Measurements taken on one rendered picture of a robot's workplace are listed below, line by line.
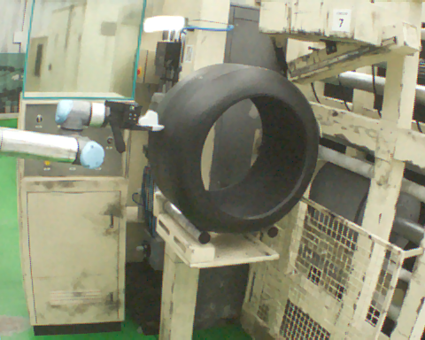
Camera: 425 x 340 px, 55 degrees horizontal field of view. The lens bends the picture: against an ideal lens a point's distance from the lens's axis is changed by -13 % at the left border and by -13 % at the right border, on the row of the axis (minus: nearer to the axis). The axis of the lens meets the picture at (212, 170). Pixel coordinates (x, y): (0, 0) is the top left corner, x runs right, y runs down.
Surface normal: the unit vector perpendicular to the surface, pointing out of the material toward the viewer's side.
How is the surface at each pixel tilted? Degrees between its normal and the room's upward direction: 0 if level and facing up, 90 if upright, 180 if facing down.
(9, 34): 90
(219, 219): 99
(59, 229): 90
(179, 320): 90
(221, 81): 50
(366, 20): 90
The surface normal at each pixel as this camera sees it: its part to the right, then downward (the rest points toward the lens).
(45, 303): 0.43, 0.26
